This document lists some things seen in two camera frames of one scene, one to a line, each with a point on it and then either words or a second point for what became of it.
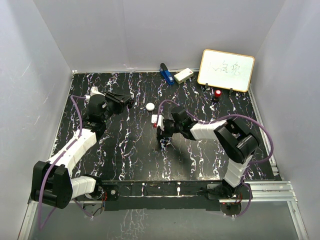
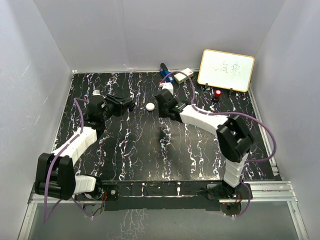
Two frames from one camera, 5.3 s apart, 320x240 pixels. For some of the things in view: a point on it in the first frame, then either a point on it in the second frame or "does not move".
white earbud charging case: x=150 y=106 does not move
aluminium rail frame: x=273 y=192 does not move
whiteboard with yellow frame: x=226 y=70 does not move
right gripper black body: x=169 y=127 to x=162 y=112
